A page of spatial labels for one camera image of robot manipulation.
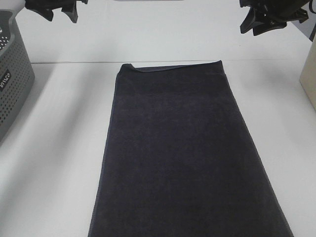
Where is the dark navy towel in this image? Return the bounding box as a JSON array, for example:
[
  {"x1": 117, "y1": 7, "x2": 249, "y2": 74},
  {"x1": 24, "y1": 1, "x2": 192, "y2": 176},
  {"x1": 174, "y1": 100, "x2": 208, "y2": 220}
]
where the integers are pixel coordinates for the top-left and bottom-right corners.
[{"x1": 88, "y1": 61, "x2": 293, "y2": 237}]

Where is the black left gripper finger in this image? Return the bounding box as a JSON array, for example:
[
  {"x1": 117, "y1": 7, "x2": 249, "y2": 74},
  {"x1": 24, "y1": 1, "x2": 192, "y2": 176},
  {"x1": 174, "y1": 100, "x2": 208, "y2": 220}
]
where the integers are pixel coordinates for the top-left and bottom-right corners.
[
  {"x1": 25, "y1": 0, "x2": 56, "y2": 21},
  {"x1": 61, "y1": 0, "x2": 78, "y2": 23}
]

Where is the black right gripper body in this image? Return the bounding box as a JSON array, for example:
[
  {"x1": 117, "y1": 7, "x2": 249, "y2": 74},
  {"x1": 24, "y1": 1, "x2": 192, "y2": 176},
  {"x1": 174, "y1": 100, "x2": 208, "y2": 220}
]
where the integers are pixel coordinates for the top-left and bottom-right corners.
[{"x1": 239, "y1": 0, "x2": 309, "y2": 23}]

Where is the beige box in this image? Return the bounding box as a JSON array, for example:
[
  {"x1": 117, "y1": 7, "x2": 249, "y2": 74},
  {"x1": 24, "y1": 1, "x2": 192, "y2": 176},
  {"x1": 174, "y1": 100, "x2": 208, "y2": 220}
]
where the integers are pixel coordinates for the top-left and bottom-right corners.
[{"x1": 300, "y1": 39, "x2": 316, "y2": 110}]

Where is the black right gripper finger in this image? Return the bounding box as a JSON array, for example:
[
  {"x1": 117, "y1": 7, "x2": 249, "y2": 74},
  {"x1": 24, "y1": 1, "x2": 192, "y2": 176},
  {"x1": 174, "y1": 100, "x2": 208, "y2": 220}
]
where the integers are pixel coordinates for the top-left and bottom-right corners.
[
  {"x1": 252, "y1": 15, "x2": 287, "y2": 36},
  {"x1": 240, "y1": 7, "x2": 266, "y2": 34}
]

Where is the grey perforated plastic basket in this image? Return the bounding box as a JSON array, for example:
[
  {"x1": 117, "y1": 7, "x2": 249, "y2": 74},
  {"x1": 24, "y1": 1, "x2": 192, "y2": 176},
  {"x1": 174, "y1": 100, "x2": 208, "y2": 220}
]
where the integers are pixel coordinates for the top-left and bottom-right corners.
[{"x1": 0, "y1": 9, "x2": 35, "y2": 139}]

